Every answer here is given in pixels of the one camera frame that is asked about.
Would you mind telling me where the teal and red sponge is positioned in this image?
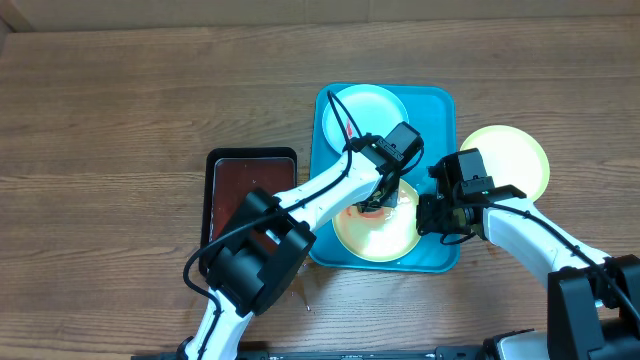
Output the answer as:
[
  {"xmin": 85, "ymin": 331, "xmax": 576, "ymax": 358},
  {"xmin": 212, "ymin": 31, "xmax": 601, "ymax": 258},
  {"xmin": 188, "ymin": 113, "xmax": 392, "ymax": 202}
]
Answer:
[{"xmin": 356, "ymin": 204, "xmax": 385, "ymax": 219}]

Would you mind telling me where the yellow plate with small smear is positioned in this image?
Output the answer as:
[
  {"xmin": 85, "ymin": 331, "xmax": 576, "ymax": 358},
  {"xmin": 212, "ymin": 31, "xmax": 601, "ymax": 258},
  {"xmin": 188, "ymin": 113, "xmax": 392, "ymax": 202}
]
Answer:
[{"xmin": 332, "ymin": 180, "xmax": 420, "ymax": 262}]

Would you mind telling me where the yellow plate with long smear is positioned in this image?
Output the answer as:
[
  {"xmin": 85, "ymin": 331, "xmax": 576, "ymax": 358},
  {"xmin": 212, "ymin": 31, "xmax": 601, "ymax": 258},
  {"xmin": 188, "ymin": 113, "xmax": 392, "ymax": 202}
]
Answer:
[{"xmin": 460, "ymin": 125, "xmax": 550, "ymax": 202}]

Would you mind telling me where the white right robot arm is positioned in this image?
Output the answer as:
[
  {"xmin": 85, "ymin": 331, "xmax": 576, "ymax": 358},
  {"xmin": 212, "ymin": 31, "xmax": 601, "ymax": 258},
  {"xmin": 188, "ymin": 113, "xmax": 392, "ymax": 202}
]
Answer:
[{"xmin": 416, "ymin": 186, "xmax": 639, "ymax": 360}]

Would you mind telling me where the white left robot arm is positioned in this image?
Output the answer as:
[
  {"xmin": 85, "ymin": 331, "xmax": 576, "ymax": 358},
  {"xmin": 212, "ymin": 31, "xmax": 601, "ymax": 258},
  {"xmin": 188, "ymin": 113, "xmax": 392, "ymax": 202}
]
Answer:
[{"xmin": 176, "ymin": 135, "xmax": 407, "ymax": 359}]

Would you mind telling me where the teal plastic tray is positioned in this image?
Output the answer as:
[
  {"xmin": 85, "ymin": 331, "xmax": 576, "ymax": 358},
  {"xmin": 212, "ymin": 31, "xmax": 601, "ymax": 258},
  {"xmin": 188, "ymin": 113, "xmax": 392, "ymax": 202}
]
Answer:
[{"xmin": 310, "ymin": 83, "xmax": 460, "ymax": 273}]

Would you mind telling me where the black wash basin tray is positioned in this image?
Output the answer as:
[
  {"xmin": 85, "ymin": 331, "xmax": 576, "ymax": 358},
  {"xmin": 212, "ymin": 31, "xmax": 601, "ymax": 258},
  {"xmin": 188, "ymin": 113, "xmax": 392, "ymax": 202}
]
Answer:
[{"xmin": 200, "ymin": 147, "xmax": 297, "ymax": 247}]

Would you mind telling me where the light blue plate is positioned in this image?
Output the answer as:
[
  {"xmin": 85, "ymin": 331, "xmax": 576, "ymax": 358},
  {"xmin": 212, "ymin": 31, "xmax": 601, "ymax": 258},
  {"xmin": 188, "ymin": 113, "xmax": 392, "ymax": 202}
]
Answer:
[{"xmin": 321, "ymin": 84, "xmax": 409, "ymax": 154}]

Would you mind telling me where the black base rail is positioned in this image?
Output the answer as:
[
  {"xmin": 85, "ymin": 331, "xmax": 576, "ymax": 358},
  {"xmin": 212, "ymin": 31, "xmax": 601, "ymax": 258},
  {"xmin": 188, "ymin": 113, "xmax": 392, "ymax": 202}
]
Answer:
[{"xmin": 130, "ymin": 329, "xmax": 551, "ymax": 360}]

